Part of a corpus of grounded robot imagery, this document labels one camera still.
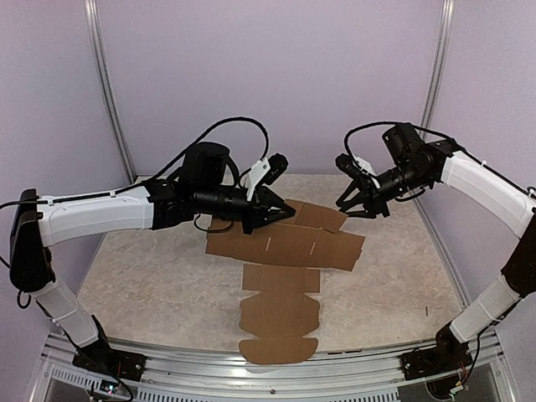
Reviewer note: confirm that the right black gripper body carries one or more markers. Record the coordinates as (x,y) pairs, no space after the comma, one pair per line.
(378,203)

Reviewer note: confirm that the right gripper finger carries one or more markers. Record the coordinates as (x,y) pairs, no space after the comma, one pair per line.
(352,196)
(361,211)

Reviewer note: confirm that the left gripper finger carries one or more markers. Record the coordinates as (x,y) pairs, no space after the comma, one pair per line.
(263,217)
(274,202)

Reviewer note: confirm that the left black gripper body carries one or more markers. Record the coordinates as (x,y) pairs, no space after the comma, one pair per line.
(258,207)

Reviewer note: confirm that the brown cardboard box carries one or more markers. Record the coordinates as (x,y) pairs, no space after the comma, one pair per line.
(282,268)

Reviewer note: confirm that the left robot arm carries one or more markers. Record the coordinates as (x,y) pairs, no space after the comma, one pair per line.
(155,204)

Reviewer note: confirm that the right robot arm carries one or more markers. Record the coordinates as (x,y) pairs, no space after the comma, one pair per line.
(420,164)

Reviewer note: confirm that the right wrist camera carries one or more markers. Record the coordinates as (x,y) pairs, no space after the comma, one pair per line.
(354,166)

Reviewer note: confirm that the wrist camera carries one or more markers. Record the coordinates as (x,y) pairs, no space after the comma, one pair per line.
(354,166)
(264,171)

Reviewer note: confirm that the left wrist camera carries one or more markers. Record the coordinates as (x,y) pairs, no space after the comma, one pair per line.
(264,171)

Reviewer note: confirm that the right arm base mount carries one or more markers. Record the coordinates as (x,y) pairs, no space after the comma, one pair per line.
(420,363)

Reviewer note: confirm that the front aluminium rail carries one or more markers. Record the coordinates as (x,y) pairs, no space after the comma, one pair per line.
(182,374)

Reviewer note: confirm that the right aluminium frame post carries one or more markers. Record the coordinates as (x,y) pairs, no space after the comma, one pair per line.
(439,62)

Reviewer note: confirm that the aluminium frame post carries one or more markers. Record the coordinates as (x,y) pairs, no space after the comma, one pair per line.
(439,62)
(99,55)

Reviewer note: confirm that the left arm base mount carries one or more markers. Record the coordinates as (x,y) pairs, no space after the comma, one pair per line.
(113,362)

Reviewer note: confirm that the left aluminium frame post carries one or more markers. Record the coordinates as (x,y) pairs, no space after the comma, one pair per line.
(99,55)

